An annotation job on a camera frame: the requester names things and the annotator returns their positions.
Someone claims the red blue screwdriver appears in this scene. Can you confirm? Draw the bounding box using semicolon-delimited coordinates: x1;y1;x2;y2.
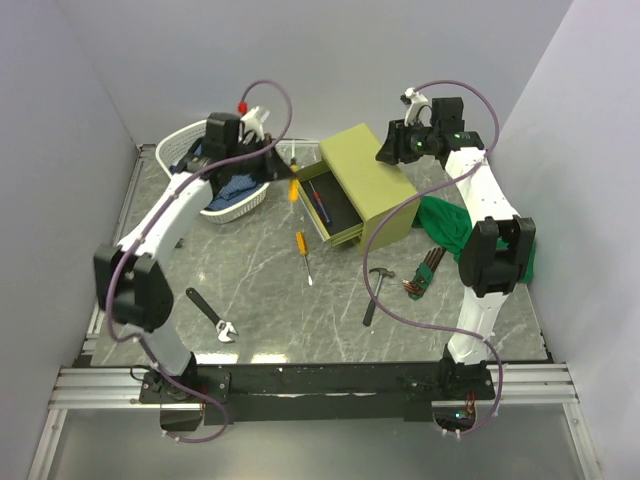
308;180;324;211

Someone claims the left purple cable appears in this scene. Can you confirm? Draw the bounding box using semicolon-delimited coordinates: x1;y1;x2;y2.
104;78;294;445

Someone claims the white plastic basket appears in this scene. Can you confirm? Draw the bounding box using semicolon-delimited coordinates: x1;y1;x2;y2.
155;120;269;224

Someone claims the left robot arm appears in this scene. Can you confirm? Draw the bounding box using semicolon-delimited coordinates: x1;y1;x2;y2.
93;107;294;402

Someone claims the olive green tool chest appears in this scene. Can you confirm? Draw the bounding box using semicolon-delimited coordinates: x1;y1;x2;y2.
297;123;419;251

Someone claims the small black yellow screwdriver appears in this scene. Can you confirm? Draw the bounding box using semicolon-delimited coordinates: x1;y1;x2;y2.
288;143;299;204

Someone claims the blue cloth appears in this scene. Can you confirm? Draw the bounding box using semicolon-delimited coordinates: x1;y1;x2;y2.
169;142;261;211

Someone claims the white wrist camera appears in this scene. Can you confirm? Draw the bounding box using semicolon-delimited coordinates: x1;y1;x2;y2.
237;101;270;144
400;87;431;127

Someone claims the hex key set green holder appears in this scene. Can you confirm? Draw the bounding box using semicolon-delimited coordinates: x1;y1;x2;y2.
402;247;446;300

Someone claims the green cloth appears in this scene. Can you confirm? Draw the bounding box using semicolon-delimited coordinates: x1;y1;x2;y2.
413;196;535;296

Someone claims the orange yellow screwdriver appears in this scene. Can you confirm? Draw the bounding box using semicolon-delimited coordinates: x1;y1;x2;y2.
296;231;313;286

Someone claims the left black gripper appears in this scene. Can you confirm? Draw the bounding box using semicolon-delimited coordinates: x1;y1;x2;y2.
228;133;297;185

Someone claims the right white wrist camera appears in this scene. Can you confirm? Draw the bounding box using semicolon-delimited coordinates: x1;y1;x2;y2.
400;87;431;127

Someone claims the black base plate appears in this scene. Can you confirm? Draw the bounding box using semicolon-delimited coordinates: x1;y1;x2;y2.
138;363;494;432

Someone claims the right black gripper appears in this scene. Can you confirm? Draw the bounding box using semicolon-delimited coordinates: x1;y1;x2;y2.
375;119;438;167

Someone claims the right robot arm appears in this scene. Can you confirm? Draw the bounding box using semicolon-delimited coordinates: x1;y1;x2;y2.
376;89;536;399

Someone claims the black handled hammer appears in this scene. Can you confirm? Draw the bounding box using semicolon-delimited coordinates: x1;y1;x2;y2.
362;267;395;327

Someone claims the black adjustable wrench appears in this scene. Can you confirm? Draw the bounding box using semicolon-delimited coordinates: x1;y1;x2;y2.
185;287;238;344

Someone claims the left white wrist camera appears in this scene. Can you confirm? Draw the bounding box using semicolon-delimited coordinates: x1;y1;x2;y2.
237;101;270;144

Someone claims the aluminium frame rail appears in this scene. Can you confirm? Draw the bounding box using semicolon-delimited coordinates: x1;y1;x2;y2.
27;145;155;479

